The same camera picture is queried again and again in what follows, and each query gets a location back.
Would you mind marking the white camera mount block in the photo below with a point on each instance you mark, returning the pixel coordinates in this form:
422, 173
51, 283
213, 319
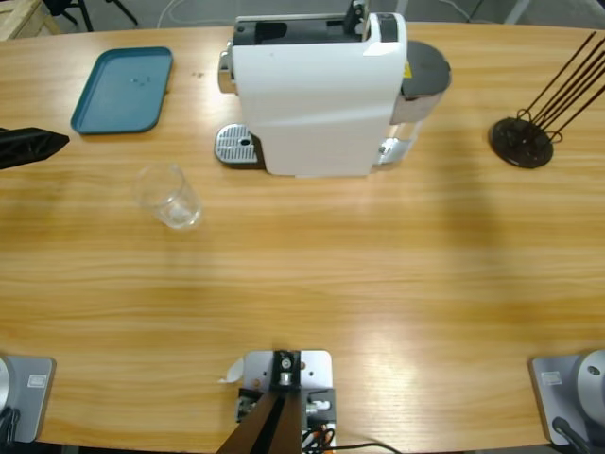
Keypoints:
316, 366

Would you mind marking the clear water tank dark lid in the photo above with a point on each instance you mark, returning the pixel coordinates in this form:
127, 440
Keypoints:
425, 66

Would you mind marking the white capsule coffee machine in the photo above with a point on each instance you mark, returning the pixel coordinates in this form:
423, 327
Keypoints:
307, 104

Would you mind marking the grey metal leg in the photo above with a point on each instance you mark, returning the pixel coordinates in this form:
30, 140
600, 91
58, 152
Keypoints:
517, 10

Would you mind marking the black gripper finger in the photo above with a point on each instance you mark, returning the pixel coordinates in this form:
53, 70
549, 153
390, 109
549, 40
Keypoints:
28, 146

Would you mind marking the white paper tag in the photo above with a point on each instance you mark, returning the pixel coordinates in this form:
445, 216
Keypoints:
234, 371

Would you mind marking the teal plastic tray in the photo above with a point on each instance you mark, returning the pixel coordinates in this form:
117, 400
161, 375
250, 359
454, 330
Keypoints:
123, 94

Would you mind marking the black capsule holder with rods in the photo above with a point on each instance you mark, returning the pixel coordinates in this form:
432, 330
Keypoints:
510, 142

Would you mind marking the silver drip tray grille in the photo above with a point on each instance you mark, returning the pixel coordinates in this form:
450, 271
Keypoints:
234, 144

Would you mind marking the black tripod legs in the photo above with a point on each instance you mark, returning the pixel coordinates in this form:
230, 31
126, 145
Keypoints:
61, 5

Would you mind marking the light wooden crate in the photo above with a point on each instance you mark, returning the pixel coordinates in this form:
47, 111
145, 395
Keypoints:
23, 19

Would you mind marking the dark camera post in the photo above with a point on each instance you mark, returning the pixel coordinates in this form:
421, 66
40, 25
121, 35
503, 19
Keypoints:
274, 425

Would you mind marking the clear glass cup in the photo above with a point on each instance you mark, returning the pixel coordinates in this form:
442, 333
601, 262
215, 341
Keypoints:
172, 215

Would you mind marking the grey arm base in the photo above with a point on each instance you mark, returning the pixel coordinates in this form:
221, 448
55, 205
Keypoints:
30, 392
558, 392

